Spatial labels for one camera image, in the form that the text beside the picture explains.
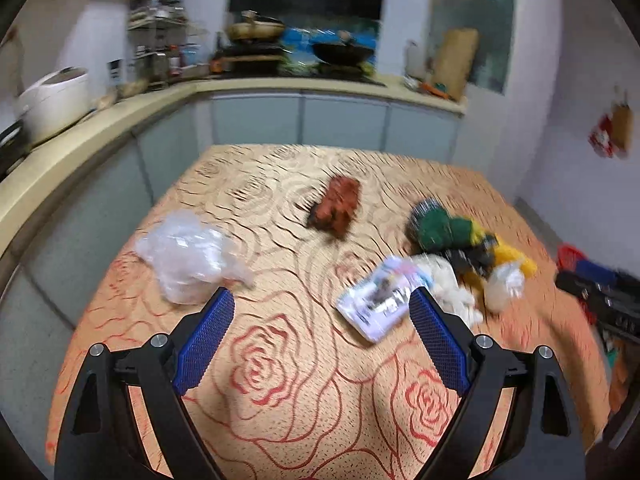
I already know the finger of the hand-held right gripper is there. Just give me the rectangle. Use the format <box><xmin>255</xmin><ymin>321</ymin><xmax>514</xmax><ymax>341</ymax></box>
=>
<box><xmin>556</xmin><ymin>270</ymin><xmax>608</xmax><ymax>306</ymax></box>
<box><xmin>574</xmin><ymin>259</ymin><xmax>640</xmax><ymax>291</ymax></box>

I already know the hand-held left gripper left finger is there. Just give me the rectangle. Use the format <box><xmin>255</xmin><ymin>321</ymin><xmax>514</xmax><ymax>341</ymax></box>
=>
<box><xmin>54</xmin><ymin>287</ymin><xmax>236</xmax><ymax>480</ymax></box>

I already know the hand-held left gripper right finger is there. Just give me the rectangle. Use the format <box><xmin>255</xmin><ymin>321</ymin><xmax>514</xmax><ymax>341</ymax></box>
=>
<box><xmin>409</xmin><ymin>287</ymin><xmax>587</xmax><ymax>480</ymax></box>

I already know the red plastic basket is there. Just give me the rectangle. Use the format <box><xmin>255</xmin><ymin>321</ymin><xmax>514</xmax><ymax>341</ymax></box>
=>
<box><xmin>556</xmin><ymin>243</ymin><xmax>601</xmax><ymax>328</ymax></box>

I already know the white mesh cloth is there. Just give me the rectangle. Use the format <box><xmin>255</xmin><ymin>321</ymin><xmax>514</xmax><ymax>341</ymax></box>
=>
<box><xmin>415</xmin><ymin>254</ymin><xmax>485</xmax><ymax>327</ymax></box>

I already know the small clear plastic bag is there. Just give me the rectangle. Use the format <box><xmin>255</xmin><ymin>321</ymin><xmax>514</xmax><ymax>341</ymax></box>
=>
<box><xmin>485</xmin><ymin>262</ymin><xmax>526</xmax><ymax>313</ymax></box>

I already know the white printed packet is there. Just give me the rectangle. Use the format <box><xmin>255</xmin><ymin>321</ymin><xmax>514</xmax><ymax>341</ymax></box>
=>
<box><xmin>336</xmin><ymin>255</ymin><xmax>436</xmax><ymax>343</ymax></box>

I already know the black wrapper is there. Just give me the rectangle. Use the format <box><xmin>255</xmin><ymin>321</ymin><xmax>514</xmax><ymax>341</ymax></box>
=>
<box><xmin>444</xmin><ymin>246</ymin><xmax>497</xmax><ymax>277</ymax></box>

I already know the green bag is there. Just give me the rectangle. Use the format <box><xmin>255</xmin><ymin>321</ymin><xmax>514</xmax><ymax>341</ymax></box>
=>
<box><xmin>412</xmin><ymin>209</ymin><xmax>486</xmax><ymax>253</ymax></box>

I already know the rose-patterned tablecloth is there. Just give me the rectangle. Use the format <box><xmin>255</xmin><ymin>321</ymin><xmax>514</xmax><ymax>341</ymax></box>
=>
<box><xmin>45</xmin><ymin>144</ymin><xmax>616</xmax><ymax>480</ymax></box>

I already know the brown paper bag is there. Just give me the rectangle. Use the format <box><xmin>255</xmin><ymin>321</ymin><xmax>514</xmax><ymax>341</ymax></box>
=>
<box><xmin>611</xmin><ymin>100</ymin><xmax>635</xmax><ymax>154</ymax></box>

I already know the small orange utensil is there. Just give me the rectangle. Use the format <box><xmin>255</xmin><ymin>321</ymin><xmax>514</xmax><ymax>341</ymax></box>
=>
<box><xmin>419</xmin><ymin>80</ymin><xmax>452</xmax><ymax>99</ymax></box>

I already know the wooden cutting board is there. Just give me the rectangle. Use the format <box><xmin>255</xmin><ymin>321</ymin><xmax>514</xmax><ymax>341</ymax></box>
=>
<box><xmin>432</xmin><ymin>27</ymin><xmax>480</xmax><ymax>102</ymax></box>

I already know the kitchen counter with cabinets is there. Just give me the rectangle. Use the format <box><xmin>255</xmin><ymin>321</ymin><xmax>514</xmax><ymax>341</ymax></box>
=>
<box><xmin>0</xmin><ymin>74</ymin><xmax>468</xmax><ymax>461</ymax></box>

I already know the black kitchen appliance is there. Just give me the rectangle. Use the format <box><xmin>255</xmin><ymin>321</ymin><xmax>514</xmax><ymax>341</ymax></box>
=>
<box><xmin>0</xmin><ymin>120</ymin><xmax>31</xmax><ymax>181</ymax></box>

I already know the frosted glass panel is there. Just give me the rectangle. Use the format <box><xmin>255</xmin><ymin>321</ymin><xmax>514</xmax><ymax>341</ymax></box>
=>
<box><xmin>430</xmin><ymin>0</ymin><xmax>516</xmax><ymax>94</ymax></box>

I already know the white plastic jug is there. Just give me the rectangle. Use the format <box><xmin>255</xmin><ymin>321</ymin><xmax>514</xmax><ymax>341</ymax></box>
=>
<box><xmin>405</xmin><ymin>40</ymin><xmax>431</xmax><ymax>79</ymax></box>

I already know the white rice cooker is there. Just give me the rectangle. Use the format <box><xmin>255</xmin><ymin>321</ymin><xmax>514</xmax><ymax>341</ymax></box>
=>
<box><xmin>14</xmin><ymin>66</ymin><xmax>96</xmax><ymax>143</ymax></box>

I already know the gas stove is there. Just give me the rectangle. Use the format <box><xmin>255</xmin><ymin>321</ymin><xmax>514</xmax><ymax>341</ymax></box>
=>
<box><xmin>280</xmin><ymin>62</ymin><xmax>387</xmax><ymax>87</ymax></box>

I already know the black wok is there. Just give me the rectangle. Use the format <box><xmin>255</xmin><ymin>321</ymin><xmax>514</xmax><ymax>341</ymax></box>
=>
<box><xmin>311</xmin><ymin>40</ymin><xmax>376</xmax><ymax>69</ymax></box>

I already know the metal spice rack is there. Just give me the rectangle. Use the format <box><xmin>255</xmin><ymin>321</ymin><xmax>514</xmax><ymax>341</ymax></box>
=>
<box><xmin>125</xmin><ymin>0</ymin><xmax>201</xmax><ymax>86</ymax></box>

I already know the brass cooking pot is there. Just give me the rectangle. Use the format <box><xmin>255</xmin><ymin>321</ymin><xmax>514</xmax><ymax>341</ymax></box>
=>
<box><xmin>225</xmin><ymin>10</ymin><xmax>286</xmax><ymax>42</ymax></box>

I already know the blue scenic backsplash panel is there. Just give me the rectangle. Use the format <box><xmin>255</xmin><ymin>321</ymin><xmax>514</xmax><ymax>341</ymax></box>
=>
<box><xmin>279</xmin><ymin>19</ymin><xmax>381</xmax><ymax>63</ymax></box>

